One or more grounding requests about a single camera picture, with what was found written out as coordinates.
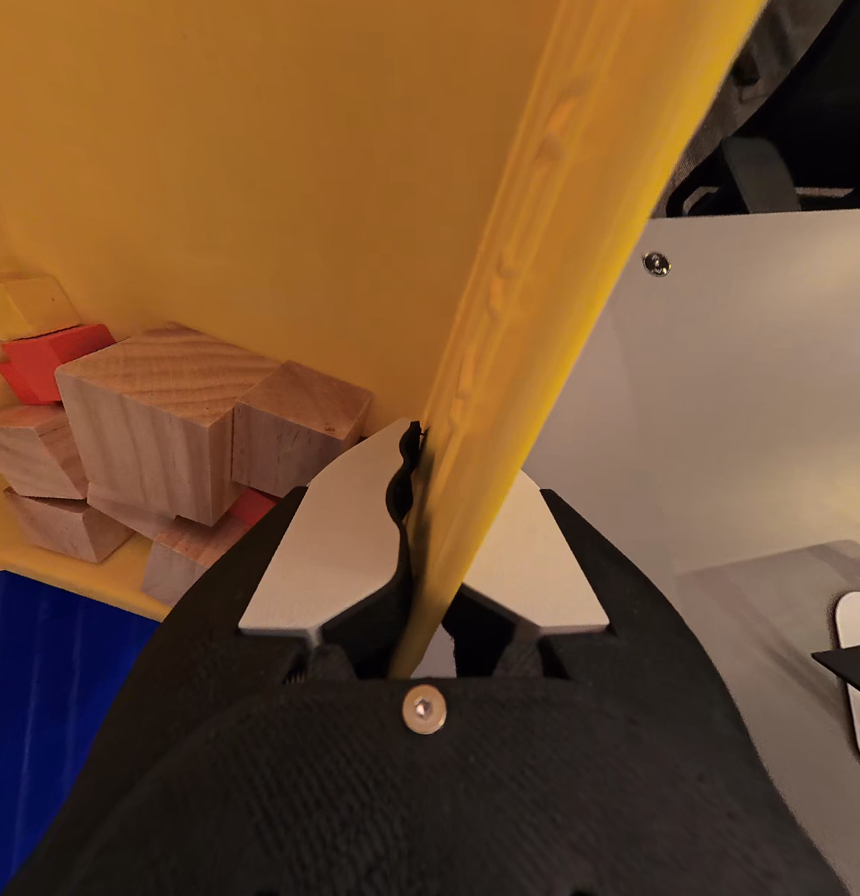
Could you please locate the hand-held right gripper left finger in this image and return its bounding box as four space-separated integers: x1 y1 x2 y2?
238 420 424 644

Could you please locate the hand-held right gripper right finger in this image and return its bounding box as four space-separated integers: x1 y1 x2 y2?
444 470 611 676

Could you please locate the pile of wooden cubes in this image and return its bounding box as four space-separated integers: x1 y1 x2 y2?
0 273 374 606

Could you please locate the blue plastic box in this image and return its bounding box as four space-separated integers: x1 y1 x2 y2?
0 570 161 896

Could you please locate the yellow plastic box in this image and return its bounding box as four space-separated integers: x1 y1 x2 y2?
0 0 767 680

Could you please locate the white desk panel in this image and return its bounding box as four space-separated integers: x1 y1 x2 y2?
524 210 860 582

